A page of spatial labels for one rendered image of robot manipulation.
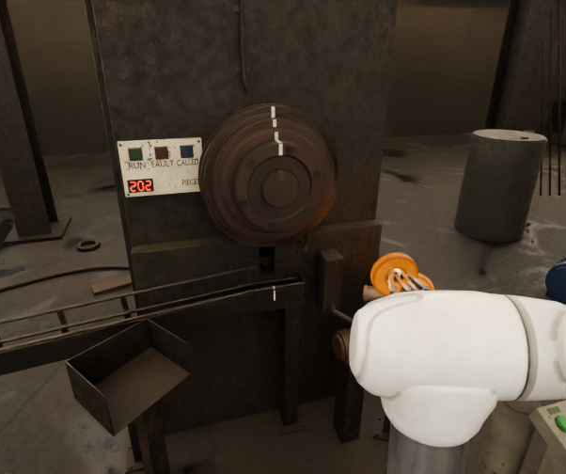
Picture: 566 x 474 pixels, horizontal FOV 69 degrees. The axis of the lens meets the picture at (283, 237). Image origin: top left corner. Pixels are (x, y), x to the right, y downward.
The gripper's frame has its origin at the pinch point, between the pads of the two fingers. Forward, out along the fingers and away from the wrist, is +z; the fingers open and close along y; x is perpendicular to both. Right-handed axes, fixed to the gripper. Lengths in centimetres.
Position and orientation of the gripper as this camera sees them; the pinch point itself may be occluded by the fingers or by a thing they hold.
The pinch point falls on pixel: (395, 270)
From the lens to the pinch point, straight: 140.3
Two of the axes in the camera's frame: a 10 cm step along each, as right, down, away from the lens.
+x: 0.1, -8.9, -4.5
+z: -1.0, -4.5, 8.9
